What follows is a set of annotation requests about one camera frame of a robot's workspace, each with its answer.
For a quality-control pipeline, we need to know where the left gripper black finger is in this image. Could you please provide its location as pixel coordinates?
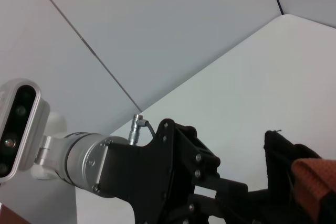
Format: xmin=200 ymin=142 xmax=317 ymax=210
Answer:
xmin=173 ymin=123 xmax=249 ymax=199
xmin=167 ymin=194 xmax=237 ymax=224

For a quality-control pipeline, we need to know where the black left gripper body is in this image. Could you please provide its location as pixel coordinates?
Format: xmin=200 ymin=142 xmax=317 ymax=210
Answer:
xmin=98 ymin=118 xmax=196 ymax=224

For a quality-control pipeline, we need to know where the black food bag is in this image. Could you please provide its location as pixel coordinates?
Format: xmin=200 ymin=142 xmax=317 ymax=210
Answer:
xmin=207 ymin=129 xmax=336 ymax=224

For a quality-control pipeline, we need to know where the left gripper cable with connector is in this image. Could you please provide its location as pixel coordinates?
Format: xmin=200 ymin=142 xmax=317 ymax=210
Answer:
xmin=128 ymin=113 xmax=158 ymax=146

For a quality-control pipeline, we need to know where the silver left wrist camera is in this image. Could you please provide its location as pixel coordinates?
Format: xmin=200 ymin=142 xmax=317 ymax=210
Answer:
xmin=0 ymin=78 xmax=51 ymax=183

